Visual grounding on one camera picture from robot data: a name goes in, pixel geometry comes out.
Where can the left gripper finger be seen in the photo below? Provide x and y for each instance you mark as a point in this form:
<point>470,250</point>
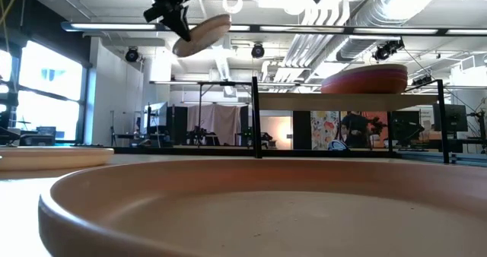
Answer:
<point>156,13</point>
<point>180,21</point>

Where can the light grey plate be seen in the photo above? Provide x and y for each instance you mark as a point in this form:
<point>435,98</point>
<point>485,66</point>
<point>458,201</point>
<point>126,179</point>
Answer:
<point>209,32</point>

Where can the purple plate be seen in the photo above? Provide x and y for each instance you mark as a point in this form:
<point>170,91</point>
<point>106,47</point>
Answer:
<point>369,72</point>

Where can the magenta plate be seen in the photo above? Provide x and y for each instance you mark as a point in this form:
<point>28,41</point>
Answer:
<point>365,77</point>

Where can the red-brown plate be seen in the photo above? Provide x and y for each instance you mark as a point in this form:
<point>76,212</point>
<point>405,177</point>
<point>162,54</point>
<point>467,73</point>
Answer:
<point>365,86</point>

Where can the pale peach plate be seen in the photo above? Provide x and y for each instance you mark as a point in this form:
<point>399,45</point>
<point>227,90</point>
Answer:
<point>57,160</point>

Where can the orange plate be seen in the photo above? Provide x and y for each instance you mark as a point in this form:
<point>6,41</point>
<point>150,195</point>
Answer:
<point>266,219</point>

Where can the wooden shelf with black legs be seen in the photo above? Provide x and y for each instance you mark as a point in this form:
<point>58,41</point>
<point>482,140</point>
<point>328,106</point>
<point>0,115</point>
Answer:
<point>342,102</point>

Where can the overhead light bar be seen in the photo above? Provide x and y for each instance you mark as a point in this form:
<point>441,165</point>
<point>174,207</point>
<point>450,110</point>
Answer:
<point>114,26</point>

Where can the black round spotlight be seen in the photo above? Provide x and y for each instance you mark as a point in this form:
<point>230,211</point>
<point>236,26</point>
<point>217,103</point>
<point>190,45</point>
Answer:
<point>257,51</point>
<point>132,54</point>

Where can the black-framed background table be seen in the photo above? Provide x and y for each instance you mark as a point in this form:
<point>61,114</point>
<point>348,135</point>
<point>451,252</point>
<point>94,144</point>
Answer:
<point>199,97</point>

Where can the background monitor with lit screen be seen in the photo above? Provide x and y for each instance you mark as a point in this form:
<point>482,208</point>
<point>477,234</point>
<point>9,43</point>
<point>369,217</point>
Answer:
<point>156,114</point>

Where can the beige curtain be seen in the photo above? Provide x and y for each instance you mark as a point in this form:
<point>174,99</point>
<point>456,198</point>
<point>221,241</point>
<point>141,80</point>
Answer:
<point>215,124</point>

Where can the large bright window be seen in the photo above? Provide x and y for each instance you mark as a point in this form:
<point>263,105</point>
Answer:
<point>49,89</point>

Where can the colourful floral painting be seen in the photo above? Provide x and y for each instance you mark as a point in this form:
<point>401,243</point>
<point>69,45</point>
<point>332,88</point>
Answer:
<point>323,129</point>

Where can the person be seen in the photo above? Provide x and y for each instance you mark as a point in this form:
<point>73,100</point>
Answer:
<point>355,129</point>

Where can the white and blue round object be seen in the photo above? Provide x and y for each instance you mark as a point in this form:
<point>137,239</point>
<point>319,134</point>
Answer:
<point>336,146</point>

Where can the black background monitor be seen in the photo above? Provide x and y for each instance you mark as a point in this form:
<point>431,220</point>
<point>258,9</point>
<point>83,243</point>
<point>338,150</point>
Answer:
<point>451,118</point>

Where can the silver ventilation duct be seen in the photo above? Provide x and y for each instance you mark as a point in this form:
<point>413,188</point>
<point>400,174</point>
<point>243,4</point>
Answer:
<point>384,10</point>

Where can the black ceiling-mounted camera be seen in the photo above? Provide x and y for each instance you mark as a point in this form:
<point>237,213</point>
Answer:
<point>388,49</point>

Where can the black aluminium rig frame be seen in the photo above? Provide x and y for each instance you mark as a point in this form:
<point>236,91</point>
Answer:
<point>190,151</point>

